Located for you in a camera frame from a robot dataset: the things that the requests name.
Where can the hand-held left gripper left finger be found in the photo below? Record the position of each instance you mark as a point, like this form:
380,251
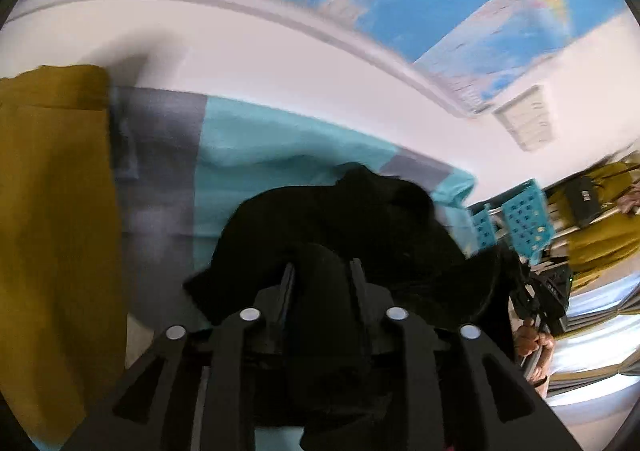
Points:
270,306

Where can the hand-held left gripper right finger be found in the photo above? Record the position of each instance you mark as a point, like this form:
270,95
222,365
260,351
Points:
372,306

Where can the black garment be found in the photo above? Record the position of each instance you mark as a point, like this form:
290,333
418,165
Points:
350,221

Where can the person's right hand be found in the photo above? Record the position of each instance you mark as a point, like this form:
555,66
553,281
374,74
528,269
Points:
530,346

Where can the grey white striped cloth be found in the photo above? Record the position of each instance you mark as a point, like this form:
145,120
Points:
600,331

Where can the yellow-green sweater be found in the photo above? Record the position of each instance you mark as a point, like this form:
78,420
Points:
605,236

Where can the black handbag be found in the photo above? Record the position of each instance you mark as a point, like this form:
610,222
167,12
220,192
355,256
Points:
580,201

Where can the patterned teal grey bed sheet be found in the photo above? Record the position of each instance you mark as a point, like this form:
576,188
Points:
250,141

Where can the mustard garment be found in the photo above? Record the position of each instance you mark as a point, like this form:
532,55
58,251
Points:
55,231

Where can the white wall power socket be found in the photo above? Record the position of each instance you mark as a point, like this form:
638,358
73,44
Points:
520,108
539,133

